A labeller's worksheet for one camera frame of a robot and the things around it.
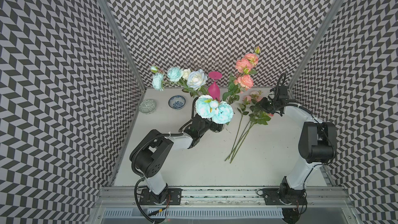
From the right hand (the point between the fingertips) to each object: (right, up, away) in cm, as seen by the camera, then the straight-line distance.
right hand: (257, 106), depth 95 cm
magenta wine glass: (-28, +10, -10) cm, 31 cm away
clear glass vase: (-26, -12, -14) cm, 32 cm away
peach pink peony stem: (+1, -6, +4) cm, 8 cm away
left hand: (-25, -6, -6) cm, 26 cm away
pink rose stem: (-4, +3, +10) cm, 11 cm away
